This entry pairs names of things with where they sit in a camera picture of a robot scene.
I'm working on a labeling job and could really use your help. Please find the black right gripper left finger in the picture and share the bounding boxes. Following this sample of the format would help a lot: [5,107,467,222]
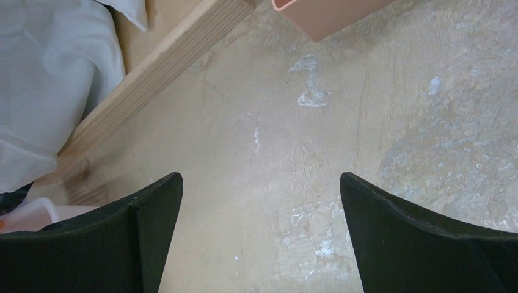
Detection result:
[1,172,183,292]

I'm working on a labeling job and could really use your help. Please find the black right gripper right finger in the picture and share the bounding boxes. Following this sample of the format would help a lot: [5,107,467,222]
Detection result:
[340,172,517,292]

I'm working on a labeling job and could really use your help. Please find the white plastic basket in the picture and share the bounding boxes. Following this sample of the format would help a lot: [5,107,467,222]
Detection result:
[1,197,98,234]

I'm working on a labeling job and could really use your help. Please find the white shorts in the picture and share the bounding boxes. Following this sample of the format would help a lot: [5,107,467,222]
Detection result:
[1,1,148,192]

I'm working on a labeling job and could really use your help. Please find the pink plastic file organizer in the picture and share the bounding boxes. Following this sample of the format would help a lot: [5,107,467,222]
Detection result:
[272,0,393,42]

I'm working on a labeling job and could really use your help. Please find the dark camouflage shorts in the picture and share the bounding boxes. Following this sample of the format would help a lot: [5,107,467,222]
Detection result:
[1,183,33,216]

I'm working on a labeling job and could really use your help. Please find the wooden clothes rack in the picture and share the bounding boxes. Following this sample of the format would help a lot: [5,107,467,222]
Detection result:
[27,1,258,206]

